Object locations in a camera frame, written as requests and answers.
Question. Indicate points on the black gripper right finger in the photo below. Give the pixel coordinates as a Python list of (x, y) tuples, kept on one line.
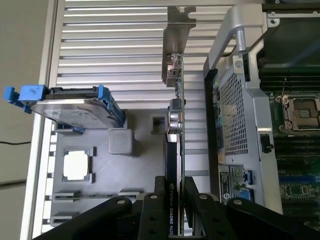
[(210, 220)]

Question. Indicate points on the grey parts rack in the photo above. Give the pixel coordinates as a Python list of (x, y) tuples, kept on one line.
[(120, 170)]

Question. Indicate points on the CPU socket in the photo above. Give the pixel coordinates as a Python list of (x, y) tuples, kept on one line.
[(303, 113)]

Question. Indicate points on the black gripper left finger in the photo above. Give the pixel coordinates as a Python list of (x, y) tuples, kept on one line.
[(153, 217)]

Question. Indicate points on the blue expansion slot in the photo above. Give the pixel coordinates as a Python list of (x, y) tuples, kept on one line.
[(300, 180)]

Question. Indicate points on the green graphics card black cooler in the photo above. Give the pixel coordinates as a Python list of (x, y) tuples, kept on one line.
[(172, 160)]

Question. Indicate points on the silver CPU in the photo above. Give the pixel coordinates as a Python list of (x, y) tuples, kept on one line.
[(76, 165)]

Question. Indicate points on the grey open PC case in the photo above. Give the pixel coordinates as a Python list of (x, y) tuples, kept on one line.
[(262, 105)]

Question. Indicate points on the hard disk blue carrier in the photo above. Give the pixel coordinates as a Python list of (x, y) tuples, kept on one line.
[(72, 113)]

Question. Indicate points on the green motherboard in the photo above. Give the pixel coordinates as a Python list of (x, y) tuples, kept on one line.
[(276, 117)]

